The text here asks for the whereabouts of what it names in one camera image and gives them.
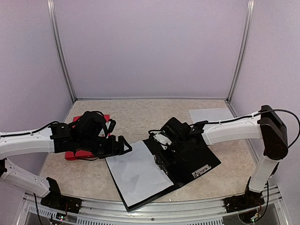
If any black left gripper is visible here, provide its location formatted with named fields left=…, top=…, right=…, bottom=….
left=78, top=135, right=132, bottom=159

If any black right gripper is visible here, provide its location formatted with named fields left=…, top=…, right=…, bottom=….
left=155, top=137, right=188, bottom=167

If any black clip file folder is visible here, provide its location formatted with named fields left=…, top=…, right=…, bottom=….
left=113, top=139, right=221, bottom=211

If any red clip file folder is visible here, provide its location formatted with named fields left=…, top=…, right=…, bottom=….
left=64, top=114, right=111, bottom=161

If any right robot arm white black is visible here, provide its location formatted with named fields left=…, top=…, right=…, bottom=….
left=150, top=105, right=288, bottom=208

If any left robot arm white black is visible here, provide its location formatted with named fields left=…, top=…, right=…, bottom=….
left=0, top=111, right=132, bottom=209

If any blank white paper sheet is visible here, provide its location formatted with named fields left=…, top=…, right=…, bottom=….
left=189, top=108, right=234, bottom=123

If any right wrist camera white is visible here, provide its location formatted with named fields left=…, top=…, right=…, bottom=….
left=149, top=130, right=172, bottom=147

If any aluminium frame rail back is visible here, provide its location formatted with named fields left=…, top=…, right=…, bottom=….
left=75, top=97, right=228, bottom=102

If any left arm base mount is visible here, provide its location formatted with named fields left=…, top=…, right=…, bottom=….
left=41, top=191, right=83, bottom=214

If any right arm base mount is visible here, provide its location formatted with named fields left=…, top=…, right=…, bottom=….
left=224, top=192, right=265, bottom=213

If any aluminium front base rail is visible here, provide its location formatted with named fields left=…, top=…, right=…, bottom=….
left=16, top=186, right=289, bottom=225

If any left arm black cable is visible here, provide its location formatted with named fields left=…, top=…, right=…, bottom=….
left=0, top=120, right=59, bottom=138

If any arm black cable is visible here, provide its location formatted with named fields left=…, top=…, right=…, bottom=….
left=0, top=120, right=59, bottom=138
left=257, top=109, right=300, bottom=148

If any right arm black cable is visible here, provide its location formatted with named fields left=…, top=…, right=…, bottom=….
left=257, top=109, right=300, bottom=148

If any aluminium frame post left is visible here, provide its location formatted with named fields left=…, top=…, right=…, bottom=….
left=47, top=0, right=77, bottom=104

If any aluminium frame post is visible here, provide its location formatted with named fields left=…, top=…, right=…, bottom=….
left=47, top=0, right=77, bottom=104
left=226, top=0, right=255, bottom=104

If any aluminium frame post right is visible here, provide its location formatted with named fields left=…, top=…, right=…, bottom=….
left=226, top=0, right=255, bottom=104

